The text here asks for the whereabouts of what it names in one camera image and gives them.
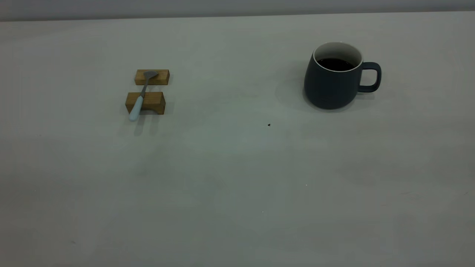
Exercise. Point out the dark grey ceramic cup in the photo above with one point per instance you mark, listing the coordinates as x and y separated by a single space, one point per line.
328 89

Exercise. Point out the arched wooden block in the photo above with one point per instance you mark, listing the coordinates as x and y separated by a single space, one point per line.
154 100

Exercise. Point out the flat rectangular wooden block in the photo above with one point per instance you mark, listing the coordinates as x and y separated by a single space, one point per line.
161 78

